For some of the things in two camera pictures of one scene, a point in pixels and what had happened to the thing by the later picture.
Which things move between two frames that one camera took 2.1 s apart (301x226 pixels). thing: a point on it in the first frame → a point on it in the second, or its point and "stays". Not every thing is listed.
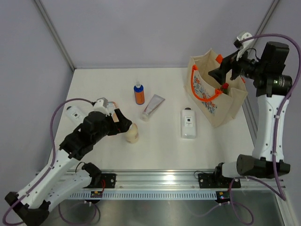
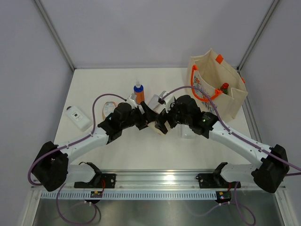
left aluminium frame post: (51, 28) stays
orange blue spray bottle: (139, 93) stays
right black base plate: (217, 181) stays
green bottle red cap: (225, 86) stays
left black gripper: (120, 127) → (144, 119)
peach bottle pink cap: (112, 106) stays
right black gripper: (228, 63) → (164, 116)
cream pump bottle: (132, 134) → (152, 125)
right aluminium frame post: (267, 18) stays
